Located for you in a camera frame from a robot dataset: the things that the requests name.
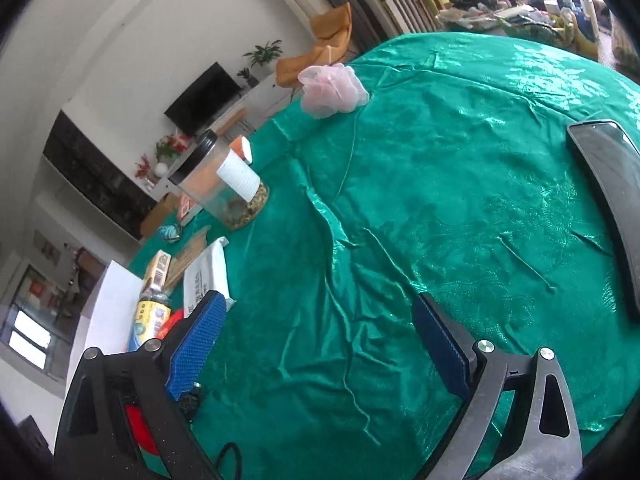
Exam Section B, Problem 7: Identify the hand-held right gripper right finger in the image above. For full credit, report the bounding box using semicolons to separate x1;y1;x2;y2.
411;292;586;480

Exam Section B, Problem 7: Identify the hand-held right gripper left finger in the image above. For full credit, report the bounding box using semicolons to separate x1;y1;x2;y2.
52;290;228;480

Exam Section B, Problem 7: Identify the small black ribbed object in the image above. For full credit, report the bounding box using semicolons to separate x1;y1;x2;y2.
177;382;206;423

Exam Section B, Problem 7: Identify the yellow labelled bottle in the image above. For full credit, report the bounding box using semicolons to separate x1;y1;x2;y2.
127;287;173;353

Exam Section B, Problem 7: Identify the small yellow white carton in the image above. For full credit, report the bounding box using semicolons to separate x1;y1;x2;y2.
142;249;172;293

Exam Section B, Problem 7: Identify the cotton swab pack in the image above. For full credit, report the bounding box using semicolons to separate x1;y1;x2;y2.
165;225;213;288

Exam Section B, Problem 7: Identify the white foam board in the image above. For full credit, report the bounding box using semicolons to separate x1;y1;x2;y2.
65;260;146;386

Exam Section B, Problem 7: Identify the cardboard box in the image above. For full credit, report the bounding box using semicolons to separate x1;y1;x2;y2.
140;192;181;238

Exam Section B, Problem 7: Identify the clear plastic jar black lid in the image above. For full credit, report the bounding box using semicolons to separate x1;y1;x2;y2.
167;130;271;231

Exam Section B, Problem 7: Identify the window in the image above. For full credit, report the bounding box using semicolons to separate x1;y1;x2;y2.
0;265;81;376

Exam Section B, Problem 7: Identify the green satin tablecloth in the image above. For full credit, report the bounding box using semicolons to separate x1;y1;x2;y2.
125;32;640;480

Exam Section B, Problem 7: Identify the green plant with red flowers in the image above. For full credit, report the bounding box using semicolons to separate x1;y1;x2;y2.
155;134;193;163

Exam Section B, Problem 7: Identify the orange book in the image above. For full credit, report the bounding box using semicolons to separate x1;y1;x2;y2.
175;136;253;226

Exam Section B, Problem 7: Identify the black display cabinet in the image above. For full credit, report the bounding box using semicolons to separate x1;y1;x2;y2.
42;110;158;241

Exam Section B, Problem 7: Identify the wooden side table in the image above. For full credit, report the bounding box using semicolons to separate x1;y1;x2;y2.
207;106;251;136

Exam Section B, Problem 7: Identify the black smartphone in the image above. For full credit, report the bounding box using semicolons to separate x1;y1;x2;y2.
566;120;640;323

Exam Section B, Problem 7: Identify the black flat television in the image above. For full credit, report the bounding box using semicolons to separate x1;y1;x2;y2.
164;62;242;136

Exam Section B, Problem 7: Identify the white television cabinet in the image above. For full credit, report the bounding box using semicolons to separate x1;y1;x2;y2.
150;77;296;201

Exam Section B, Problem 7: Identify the pink mesh bath pouf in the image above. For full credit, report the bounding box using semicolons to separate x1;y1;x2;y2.
298;63;370;120

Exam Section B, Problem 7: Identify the orange chair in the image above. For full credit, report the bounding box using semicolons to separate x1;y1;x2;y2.
310;2;353;48
275;45;346;88

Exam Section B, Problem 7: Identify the large green potted plant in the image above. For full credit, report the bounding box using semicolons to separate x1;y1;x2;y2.
243;40;283;68

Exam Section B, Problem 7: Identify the cluttered dining table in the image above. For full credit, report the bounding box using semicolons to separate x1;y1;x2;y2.
435;0;616;61

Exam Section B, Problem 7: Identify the dark wooden chair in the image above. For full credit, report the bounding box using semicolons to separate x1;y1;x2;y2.
372;0;468;36

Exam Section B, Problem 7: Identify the grey curtain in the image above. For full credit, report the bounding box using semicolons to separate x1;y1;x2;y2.
295;0;391;56

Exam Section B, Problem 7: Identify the black cable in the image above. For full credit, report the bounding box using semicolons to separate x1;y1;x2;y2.
215;441;243;480

